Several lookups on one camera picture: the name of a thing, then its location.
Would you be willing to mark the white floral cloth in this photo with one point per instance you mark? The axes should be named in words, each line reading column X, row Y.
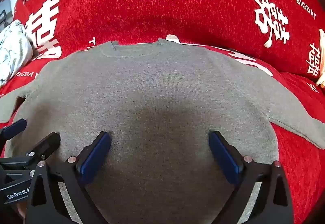
column 12, row 49

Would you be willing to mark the cream folded cloth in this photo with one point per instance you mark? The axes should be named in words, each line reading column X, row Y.
column 322, row 56

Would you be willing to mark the grey knit sweater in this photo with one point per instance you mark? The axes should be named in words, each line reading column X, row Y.
column 162, row 92

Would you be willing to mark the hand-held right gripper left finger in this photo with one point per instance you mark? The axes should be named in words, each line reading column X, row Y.
column 96, row 158

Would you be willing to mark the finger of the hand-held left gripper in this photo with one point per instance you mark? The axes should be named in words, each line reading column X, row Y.
column 15, row 129
column 48, row 145

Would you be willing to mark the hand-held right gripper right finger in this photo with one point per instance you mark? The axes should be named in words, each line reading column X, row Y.
column 226, row 160

